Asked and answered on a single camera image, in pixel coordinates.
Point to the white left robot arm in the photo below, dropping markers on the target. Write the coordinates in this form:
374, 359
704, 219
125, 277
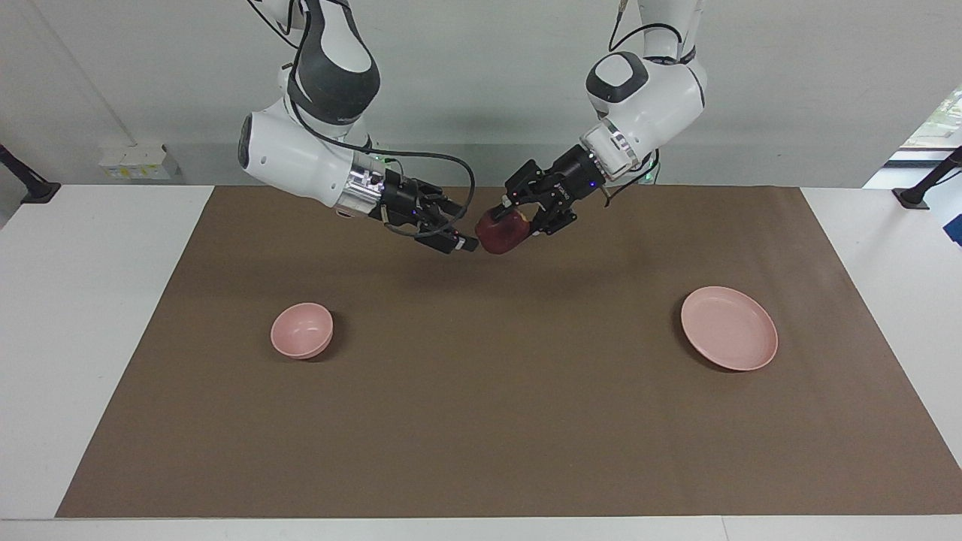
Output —
661, 105

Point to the dark red apple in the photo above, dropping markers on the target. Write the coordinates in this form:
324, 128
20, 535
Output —
500, 233

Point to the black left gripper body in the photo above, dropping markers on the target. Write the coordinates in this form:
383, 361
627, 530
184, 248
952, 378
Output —
579, 176

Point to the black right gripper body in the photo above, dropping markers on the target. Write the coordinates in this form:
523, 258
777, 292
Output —
402, 201

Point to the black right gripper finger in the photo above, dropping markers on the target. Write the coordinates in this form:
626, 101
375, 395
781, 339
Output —
447, 239
443, 204

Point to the pink plate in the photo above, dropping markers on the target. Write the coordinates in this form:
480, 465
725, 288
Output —
729, 328

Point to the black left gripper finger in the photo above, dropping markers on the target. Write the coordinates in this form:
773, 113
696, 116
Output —
556, 218
530, 184

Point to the window with greenery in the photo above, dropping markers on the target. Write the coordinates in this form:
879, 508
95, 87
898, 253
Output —
939, 128

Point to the pink bowl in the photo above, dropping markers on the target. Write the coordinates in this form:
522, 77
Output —
301, 332

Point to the white wall socket box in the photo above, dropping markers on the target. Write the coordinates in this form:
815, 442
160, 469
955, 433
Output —
139, 161

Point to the black clamp stand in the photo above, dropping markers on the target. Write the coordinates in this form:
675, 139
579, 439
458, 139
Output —
34, 188
921, 191

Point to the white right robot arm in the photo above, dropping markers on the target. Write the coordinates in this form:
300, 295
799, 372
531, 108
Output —
293, 158

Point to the blue object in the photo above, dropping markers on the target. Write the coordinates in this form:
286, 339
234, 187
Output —
956, 229

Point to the brown table mat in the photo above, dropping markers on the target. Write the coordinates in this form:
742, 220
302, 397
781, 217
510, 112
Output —
488, 391

